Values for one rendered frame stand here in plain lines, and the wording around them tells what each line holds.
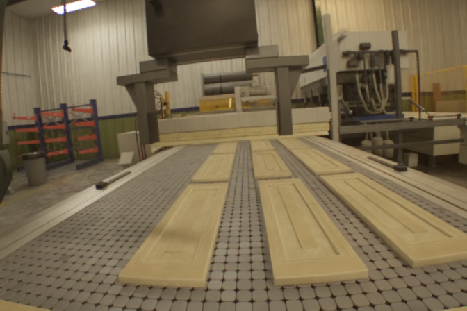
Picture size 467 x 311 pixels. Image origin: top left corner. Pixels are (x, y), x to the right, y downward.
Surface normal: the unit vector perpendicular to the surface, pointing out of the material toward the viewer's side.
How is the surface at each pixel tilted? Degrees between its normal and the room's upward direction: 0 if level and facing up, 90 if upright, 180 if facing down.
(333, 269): 0
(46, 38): 90
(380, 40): 90
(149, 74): 90
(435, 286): 0
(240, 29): 90
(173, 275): 0
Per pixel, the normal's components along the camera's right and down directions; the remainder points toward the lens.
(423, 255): -0.08, -0.99
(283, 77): -0.13, 0.11
